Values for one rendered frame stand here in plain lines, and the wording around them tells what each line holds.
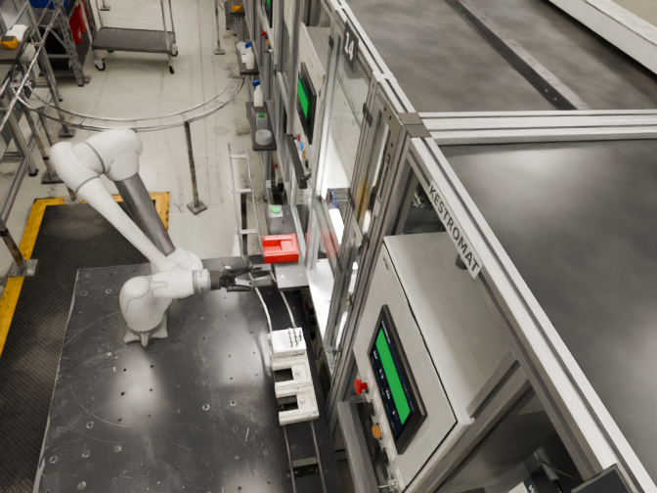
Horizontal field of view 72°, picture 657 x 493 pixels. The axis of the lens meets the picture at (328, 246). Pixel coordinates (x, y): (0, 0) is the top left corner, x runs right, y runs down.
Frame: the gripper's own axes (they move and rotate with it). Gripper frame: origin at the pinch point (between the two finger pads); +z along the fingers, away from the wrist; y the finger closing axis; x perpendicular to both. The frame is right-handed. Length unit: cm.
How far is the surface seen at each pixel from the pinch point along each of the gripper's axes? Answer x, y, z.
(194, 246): 126, -112, -36
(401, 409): -79, 49, 18
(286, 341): -18.3, -19.8, 6.9
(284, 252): 25.3, -16.0, 12.4
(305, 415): -46, -25, 10
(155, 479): -53, -44, -44
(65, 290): 96, -111, -116
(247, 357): -8.6, -44.6, -8.0
